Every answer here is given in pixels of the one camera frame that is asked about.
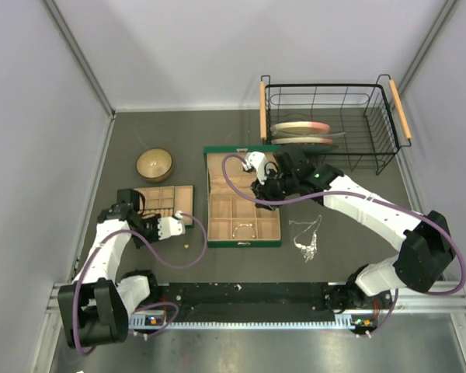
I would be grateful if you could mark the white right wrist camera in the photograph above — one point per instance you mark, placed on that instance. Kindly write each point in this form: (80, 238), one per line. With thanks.
(258, 163)

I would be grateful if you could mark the dark green plate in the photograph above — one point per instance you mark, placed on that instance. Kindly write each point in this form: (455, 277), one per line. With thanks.
(320, 148)

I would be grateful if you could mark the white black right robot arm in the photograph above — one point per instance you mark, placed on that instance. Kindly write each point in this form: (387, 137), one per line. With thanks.
(422, 252)

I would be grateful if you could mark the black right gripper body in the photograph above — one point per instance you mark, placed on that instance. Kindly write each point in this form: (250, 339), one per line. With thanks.
(267, 190)

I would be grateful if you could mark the grey slotted cable duct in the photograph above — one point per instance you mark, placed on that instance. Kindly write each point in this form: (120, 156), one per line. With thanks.
(147, 322)

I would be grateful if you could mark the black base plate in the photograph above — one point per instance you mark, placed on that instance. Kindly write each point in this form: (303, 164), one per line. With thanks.
(253, 302)

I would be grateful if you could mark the black wire dish rack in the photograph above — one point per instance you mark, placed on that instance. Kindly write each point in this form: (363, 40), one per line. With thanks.
(367, 119)

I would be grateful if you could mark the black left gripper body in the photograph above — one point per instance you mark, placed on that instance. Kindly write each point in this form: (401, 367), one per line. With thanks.
(144, 228)

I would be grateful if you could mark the tan ceramic bowl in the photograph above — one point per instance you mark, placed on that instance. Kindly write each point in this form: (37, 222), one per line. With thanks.
(155, 165)

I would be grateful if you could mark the green jewelry tray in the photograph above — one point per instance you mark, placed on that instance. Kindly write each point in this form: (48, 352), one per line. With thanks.
(166, 200)

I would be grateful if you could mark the cream pink plate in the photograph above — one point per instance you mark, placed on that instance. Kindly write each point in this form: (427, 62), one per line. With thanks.
(300, 127)
(305, 140)

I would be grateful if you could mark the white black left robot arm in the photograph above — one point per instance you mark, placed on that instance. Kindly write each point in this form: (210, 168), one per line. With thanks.
(95, 308)

